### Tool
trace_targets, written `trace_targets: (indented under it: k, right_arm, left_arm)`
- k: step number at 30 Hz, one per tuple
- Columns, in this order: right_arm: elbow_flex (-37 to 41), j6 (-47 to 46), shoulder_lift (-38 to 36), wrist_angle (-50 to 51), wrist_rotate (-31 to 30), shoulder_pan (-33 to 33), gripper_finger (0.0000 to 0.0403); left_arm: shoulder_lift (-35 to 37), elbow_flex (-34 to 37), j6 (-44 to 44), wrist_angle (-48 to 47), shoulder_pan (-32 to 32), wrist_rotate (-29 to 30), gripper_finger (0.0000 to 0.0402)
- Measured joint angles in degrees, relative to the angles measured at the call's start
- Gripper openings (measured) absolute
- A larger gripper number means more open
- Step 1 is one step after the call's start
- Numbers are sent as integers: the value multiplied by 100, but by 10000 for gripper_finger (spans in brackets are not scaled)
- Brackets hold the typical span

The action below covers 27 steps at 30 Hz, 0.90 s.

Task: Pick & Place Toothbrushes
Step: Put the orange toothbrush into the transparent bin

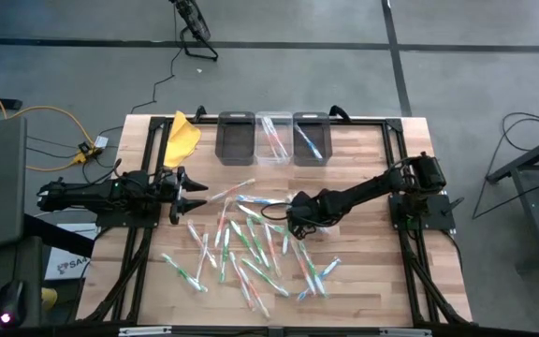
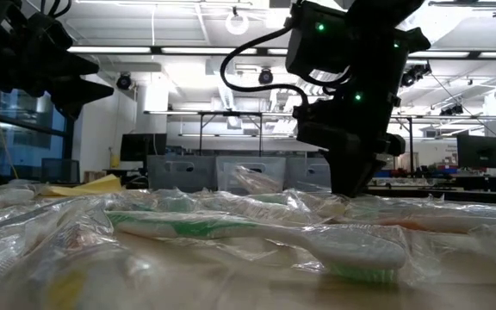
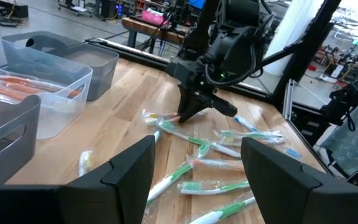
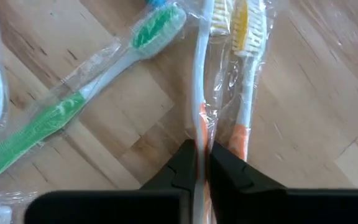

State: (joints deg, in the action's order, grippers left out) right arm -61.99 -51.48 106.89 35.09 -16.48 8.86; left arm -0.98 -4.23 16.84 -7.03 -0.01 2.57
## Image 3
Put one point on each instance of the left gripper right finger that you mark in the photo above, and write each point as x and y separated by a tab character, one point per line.
284	199

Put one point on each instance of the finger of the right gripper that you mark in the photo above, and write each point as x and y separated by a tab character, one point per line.
201	104
186	102

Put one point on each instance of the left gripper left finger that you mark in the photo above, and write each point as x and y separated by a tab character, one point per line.
120	193

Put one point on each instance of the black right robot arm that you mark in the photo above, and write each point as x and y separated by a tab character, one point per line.
205	25

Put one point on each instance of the wooden workbench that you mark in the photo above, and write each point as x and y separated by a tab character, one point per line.
148	29

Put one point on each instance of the pink box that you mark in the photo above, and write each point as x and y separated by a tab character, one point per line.
154	17

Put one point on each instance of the dark grey plastic bin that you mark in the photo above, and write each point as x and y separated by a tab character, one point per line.
101	84
8	168

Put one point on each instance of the clear plastic bin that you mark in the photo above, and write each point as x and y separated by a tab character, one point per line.
57	118

